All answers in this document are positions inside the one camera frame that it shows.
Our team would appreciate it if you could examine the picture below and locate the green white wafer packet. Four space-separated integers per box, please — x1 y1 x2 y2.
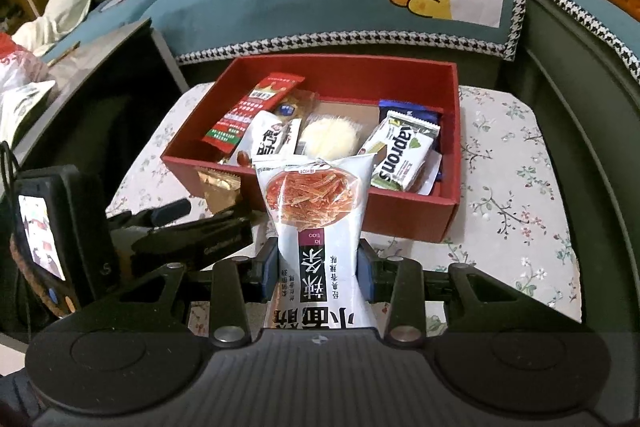
359 117 441 192

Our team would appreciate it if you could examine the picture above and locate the white cloth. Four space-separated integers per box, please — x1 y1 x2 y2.
14 0 97 54

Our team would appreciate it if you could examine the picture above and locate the dark blue wafer biscuit packet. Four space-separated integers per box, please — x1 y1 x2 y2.
378 99 444 180

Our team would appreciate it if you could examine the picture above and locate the white spicy strip snack packet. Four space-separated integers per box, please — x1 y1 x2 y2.
251 154 376 334

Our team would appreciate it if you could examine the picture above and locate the white red plastic bag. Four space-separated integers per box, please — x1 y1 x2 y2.
0 32 57 148

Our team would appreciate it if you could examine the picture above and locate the teal houndstooth-trim sofa cover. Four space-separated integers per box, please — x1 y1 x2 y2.
462 0 640 85

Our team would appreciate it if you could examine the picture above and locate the gold snack packet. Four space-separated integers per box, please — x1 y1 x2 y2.
196 168 242 214

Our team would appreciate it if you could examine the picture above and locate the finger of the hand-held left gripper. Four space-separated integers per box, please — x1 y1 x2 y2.
119 199 194 234
131 217 254 274

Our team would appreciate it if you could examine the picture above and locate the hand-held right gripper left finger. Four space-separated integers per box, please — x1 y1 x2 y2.
95 237 279 349

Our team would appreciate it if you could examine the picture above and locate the green sofa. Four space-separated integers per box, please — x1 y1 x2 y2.
67 0 640 338

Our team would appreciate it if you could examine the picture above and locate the round white pastry packet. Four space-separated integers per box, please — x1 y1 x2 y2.
298 114 362 158

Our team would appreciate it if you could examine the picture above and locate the black cable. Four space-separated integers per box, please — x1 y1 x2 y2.
0 141 23 190

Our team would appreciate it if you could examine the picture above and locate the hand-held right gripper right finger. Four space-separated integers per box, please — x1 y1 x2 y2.
357 237 544 349

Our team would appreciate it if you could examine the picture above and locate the red cardboard box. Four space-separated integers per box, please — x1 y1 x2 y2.
160 54 461 244

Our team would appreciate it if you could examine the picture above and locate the orange snack packet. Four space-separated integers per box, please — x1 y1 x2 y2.
272 89 321 128

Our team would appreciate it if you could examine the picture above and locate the white brown snack packet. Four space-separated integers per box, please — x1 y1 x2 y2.
235 109 303 168

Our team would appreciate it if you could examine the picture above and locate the red green snack packet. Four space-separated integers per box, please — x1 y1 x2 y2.
202 73 306 154

